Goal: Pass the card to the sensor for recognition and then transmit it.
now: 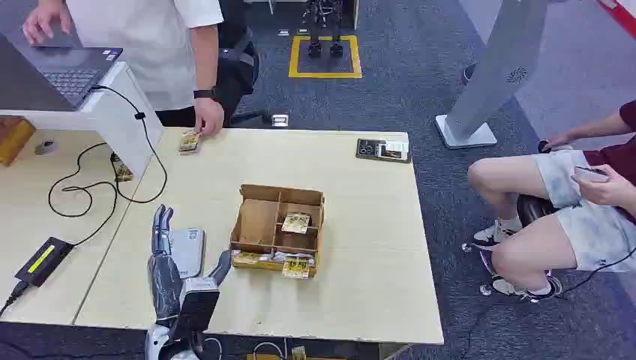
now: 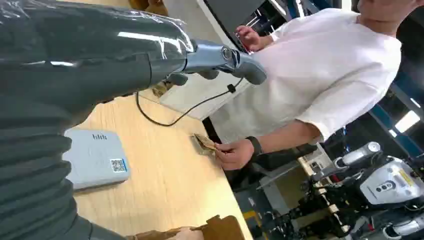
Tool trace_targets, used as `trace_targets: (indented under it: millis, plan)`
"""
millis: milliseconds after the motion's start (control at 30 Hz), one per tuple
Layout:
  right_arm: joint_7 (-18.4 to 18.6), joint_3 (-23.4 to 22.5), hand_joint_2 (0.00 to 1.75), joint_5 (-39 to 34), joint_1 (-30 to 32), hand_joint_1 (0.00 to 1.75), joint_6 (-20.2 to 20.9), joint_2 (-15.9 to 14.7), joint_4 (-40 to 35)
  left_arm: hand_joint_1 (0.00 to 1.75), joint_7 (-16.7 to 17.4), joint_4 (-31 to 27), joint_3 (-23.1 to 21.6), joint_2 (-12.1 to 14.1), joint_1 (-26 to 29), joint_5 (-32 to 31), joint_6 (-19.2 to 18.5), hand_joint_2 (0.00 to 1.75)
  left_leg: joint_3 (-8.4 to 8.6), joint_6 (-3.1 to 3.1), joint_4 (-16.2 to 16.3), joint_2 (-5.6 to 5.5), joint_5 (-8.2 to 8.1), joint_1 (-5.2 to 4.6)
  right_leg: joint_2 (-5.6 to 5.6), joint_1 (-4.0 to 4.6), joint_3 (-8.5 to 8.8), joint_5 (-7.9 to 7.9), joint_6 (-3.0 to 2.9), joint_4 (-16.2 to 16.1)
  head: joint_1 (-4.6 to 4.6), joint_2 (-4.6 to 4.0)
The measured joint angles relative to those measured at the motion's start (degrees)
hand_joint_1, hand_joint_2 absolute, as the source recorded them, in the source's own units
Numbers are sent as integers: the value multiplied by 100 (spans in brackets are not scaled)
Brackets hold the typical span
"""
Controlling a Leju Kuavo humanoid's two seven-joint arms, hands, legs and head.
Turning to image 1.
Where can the yellow box under table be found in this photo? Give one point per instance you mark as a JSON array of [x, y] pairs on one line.
[[298, 354]]

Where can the standing person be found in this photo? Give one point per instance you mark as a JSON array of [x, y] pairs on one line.
[[149, 49]]

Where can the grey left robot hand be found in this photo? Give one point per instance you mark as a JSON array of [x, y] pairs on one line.
[[164, 288]]

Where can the black power adapter, yellow label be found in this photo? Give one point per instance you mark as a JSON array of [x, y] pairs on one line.
[[44, 261]]

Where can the wooden card box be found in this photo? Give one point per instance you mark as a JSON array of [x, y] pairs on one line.
[[256, 218]]

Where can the standing person's left hand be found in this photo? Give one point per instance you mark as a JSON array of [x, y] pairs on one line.
[[209, 116]]

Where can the small black object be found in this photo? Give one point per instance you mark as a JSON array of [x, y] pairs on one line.
[[544, 147]]

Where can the grey flat rectangular pack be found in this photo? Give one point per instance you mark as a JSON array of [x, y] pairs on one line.
[[189, 253]]

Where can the black card tray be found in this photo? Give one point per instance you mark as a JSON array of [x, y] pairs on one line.
[[370, 149]]

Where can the black wristwatch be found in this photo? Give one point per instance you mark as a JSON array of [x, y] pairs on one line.
[[204, 93]]

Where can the dark laptop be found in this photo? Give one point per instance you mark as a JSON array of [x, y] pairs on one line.
[[64, 74]]

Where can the yellow floor tape square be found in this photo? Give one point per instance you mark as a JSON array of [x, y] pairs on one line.
[[293, 59]]

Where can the black office chair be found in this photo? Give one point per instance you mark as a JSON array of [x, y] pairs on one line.
[[238, 69]]

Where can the black wheeled stool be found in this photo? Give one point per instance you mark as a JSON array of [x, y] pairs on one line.
[[531, 208]]

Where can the pale smartphone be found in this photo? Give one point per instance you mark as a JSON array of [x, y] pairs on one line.
[[590, 174]]

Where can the white desk riser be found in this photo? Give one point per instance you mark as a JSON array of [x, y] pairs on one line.
[[119, 114]]

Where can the brown wooden box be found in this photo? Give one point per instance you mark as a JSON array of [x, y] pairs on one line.
[[15, 139]]

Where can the seated person's left hand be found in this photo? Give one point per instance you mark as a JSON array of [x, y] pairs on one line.
[[608, 191]]

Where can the standing person's right hand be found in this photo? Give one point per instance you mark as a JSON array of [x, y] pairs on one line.
[[44, 20]]

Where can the silver floor socket box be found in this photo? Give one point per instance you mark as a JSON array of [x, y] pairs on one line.
[[279, 120]]

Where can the seated person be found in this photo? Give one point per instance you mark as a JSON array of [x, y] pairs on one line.
[[571, 233]]

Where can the small grey round object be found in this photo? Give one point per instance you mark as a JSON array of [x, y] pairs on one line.
[[45, 147]]

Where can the yellow printed card stack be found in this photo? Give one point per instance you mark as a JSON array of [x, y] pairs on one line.
[[189, 143]]

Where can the pale wrist camera, black bracket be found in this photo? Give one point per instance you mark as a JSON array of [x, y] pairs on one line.
[[196, 308]]

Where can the black humanoid robot legs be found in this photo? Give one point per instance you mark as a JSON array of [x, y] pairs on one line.
[[323, 25]]

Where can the row of cards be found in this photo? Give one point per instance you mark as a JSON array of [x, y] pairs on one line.
[[248, 258]]

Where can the white slanted pillar stand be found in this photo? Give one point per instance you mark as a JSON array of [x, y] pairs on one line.
[[497, 64]]

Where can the seated person's right hand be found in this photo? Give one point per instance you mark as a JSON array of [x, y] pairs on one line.
[[559, 141]]

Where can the red barrier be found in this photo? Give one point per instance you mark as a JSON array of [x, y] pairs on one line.
[[623, 17]]

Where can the black round floor object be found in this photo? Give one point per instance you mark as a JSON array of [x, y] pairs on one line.
[[468, 73]]

